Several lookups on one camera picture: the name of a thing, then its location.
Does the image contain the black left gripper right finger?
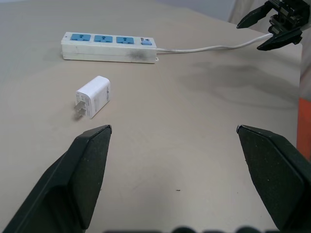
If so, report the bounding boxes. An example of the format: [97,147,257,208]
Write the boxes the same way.
[236,124,311,233]

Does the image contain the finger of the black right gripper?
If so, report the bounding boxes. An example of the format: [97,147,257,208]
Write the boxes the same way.
[257,26,303,51]
[236,1,276,30]

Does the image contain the white power strip cable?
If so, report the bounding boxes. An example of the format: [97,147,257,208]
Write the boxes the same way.
[155,33,275,53]

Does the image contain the white plug adapter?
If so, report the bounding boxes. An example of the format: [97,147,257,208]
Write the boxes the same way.
[73,75,112,120]

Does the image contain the white power strip blue sockets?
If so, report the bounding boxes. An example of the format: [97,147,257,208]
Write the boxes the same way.
[60,31,160,64]

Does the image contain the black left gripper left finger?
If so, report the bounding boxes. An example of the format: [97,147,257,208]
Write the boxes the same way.
[0,125,113,233]

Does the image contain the orange object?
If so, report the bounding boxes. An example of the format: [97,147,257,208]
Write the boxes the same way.
[296,96,311,160]

